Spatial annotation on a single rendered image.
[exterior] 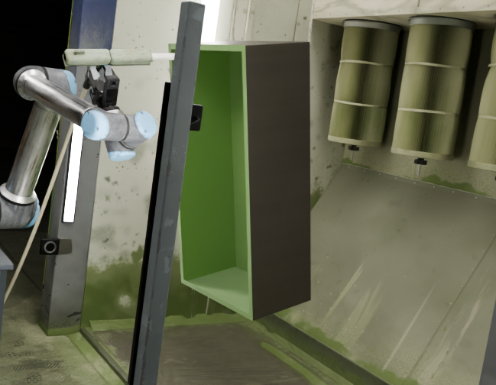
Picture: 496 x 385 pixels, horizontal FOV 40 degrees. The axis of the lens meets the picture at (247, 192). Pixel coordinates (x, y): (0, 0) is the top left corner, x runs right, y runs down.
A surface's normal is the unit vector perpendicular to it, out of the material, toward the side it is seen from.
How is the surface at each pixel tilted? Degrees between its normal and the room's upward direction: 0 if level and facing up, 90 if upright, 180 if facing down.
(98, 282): 90
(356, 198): 57
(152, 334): 90
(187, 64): 90
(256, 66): 90
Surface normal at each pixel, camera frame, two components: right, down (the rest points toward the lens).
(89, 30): 0.52, 0.18
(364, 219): -0.63, -0.58
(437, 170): -0.84, -0.05
